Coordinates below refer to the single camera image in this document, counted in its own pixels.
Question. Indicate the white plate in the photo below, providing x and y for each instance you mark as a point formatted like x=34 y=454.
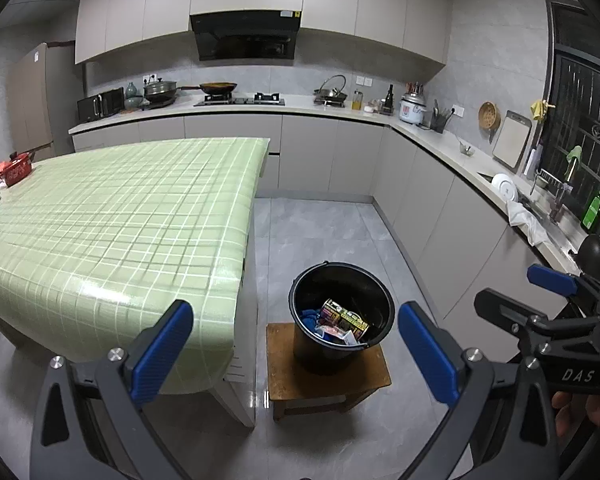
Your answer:
x=504 y=187

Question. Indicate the green bottle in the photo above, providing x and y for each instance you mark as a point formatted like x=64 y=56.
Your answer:
x=592 y=212

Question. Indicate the teal ceramic vase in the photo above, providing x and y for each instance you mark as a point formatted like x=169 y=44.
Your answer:
x=132 y=90

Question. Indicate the hanging yellow rag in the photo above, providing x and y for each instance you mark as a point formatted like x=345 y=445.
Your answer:
x=539 y=110

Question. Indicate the black range hood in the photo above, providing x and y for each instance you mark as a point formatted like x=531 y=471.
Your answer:
x=245 y=37

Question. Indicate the round bamboo basket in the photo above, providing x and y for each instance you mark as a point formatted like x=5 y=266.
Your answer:
x=489 y=116

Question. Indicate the small seasoning jars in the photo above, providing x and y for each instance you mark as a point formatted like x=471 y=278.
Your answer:
x=372 y=107

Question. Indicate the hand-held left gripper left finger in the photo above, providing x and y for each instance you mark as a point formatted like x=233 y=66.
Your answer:
x=162 y=355

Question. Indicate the dark wok with lid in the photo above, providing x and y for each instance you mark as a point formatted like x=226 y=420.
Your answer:
x=161 y=91

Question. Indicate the white dish cloth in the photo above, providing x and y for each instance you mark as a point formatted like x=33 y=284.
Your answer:
x=525 y=220

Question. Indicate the red basket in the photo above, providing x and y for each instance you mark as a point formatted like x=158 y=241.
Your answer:
x=15 y=172

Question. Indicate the white wall switch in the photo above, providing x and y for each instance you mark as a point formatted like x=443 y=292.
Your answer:
x=363 y=80

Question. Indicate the white rice cooker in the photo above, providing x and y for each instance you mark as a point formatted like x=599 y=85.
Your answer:
x=412 y=110

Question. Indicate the dark barred window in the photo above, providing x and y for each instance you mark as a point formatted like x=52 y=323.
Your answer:
x=585 y=100

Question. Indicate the green rag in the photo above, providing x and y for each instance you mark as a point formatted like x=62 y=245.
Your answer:
x=574 y=157

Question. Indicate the grey lower kitchen cabinets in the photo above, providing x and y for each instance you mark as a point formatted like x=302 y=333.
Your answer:
x=330 y=155

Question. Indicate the grey cutting board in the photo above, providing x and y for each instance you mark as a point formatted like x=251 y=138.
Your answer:
x=511 y=140

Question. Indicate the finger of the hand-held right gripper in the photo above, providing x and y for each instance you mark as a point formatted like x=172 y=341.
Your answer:
x=550 y=279
x=500 y=315

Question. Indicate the metal faucet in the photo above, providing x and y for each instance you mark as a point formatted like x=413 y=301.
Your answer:
x=559 y=205

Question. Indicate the dark utensil holder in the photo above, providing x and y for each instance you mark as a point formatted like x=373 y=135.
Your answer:
x=439 y=122

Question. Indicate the teal ceramic bowl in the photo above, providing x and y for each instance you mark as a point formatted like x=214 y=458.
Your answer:
x=134 y=102

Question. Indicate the blue cloth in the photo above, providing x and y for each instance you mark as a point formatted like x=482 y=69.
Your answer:
x=310 y=320

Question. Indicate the yellow oil bottle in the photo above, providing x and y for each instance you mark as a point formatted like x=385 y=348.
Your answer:
x=356 y=103

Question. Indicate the dark glass bottle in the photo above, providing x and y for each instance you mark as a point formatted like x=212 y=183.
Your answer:
x=389 y=102

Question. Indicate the black gas stove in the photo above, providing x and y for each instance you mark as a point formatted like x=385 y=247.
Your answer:
x=240 y=100

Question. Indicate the black round object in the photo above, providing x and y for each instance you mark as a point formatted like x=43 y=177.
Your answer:
x=595 y=257

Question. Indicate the chopsticks holder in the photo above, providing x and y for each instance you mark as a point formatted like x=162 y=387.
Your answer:
x=414 y=88

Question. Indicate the black bucket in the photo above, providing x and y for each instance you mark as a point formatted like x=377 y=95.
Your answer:
x=325 y=357

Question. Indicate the small grey bowl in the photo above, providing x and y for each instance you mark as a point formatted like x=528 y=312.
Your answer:
x=466 y=150

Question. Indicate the black microwave oven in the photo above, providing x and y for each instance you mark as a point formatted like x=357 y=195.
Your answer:
x=100 y=106

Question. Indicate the beige refrigerator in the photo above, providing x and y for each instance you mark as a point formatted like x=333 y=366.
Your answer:
x=35 y=105

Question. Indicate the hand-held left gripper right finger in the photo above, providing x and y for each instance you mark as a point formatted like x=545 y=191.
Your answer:
x=427 y=355

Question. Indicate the white wall socket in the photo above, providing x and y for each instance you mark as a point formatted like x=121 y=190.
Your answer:
x=456 y=111
x=150 y=79

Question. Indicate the wooden stool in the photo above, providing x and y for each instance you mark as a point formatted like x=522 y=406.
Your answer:
x=330 y=387

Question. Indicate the person's right hand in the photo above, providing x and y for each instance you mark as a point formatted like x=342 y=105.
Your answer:
x=580 y=410

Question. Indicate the wok with glass lid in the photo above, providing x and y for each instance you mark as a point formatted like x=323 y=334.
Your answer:
x=330 y=96

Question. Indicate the green and yellow spray can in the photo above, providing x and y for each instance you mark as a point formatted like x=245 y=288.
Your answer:
x=342 y=316

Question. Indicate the metal dish rack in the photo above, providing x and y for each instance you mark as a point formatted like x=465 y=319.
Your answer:
x=552 y=182

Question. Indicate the green checkered tablecloth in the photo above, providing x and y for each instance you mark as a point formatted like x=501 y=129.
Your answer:
x=120 y=220

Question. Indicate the beige upper kitchen cabinets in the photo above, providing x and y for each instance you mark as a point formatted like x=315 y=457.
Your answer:
x=130 y=10

